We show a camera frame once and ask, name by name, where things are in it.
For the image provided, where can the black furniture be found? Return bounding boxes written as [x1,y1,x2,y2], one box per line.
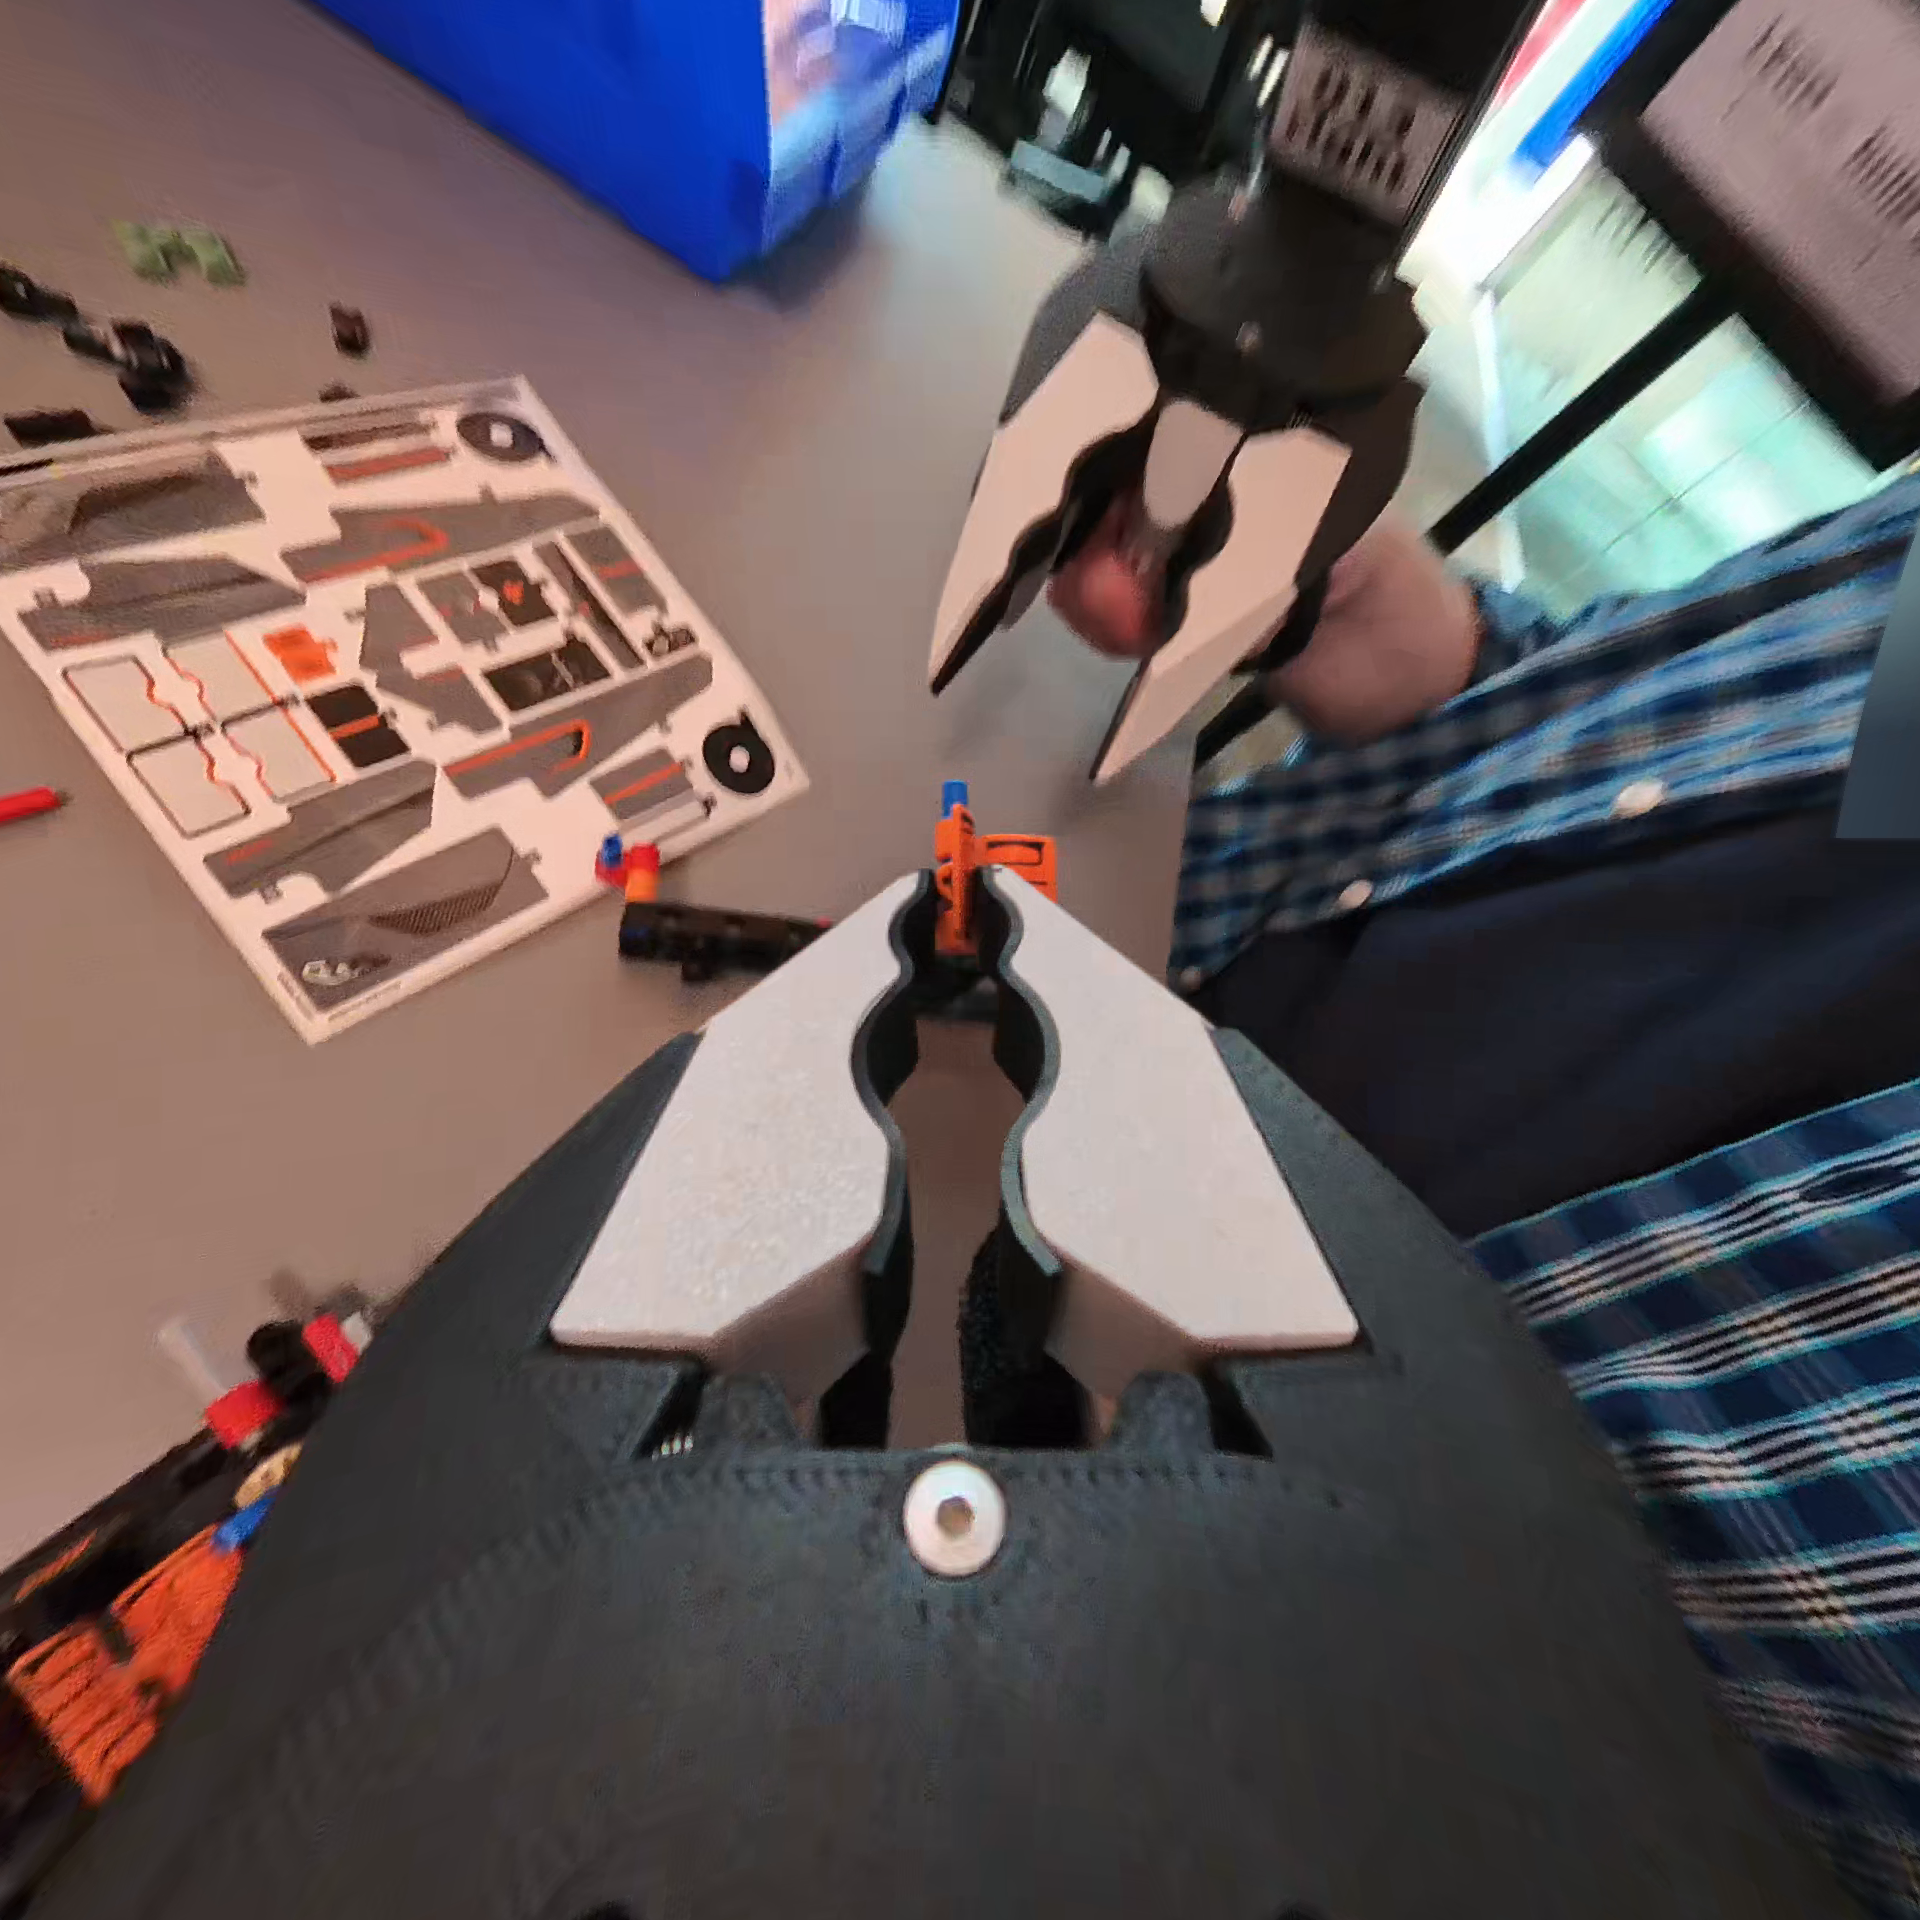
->
[945,0,1296,242]

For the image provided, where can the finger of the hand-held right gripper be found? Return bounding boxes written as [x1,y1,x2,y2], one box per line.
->
[928,269,1168,696]
[1088,374,1427,788]

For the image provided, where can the black angled lego piece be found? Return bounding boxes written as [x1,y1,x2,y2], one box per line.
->
[67,316,195,412]

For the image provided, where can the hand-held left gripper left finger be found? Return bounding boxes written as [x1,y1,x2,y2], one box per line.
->
[547,870,923,1444]

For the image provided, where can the dark grey chair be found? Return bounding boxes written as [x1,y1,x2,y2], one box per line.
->
[1611,0,1920,470]

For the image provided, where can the black lego beam assembly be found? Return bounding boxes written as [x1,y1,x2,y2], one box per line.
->
[595,830,838,988]

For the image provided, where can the lego sticker sheet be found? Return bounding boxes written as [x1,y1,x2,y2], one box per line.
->
[0,374,814,1047]

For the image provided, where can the person's right hand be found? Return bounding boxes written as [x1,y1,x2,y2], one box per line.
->
[1048,503,1488,748]

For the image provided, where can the green lego brick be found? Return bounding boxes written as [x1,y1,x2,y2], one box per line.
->
[113,220,251,287]

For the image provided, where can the person's navy trousers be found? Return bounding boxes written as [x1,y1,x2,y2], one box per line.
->
[1191,808,1920,1238]

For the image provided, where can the multicoloured lego car chassis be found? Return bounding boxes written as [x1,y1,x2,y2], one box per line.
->
[0,1276,385,1833]

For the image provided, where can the person's right forearm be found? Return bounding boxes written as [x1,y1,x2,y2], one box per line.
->
[1463,479,1920,781]

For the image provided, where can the blue cardboard box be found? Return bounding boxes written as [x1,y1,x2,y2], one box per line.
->
[306,0,963,287]

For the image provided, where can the small orange lego assembly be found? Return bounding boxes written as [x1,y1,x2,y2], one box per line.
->
[930,780,1062,965]

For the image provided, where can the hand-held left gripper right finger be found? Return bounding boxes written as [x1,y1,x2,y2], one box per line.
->
[987,866,1363,1432]

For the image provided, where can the person in plaid shirt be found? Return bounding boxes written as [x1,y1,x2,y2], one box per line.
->
[1168,645,1920,1920]

